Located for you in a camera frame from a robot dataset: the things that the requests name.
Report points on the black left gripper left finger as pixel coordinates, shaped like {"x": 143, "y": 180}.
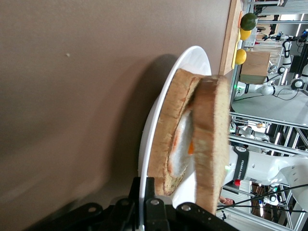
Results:
{"x": 130, "y": 211}

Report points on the wooden box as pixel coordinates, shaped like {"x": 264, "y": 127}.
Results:
{"x": 255, "y": 66}

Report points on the plain brown bread slice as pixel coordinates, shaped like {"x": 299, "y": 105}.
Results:
{"x": 209, "y": 144}

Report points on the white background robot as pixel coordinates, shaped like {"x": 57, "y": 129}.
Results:
{"x": 264, "y": 90}

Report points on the dark green avocado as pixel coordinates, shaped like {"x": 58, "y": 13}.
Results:
{"x": 249, "y": 21}

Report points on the yellow plastic knife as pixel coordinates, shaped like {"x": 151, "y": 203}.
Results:
{"x": 235, "y": 55}

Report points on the white round plate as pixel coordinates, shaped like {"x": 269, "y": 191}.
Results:
{"x": 149, "y": 134}

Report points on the fried egg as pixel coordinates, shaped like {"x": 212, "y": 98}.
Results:
{"x": 183, "y": 144}

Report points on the wooden cutting board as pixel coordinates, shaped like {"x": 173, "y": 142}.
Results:
{"x": 228, "y": 36}

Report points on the round orange-yellow citrus fruit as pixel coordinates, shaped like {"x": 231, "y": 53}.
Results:
{"x": 246, "y": 34}

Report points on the aluminium frame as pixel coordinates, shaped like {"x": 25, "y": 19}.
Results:
{"x": 264, "y": 122}

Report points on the yellow lemon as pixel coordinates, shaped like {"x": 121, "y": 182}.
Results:
{"x": 241, "y": 56}

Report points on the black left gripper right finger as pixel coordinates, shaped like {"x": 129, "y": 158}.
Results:
{"x": 154, "y": 214}

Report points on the toast slice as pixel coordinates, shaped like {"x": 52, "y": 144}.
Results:
{"x": 168, "y": 115}

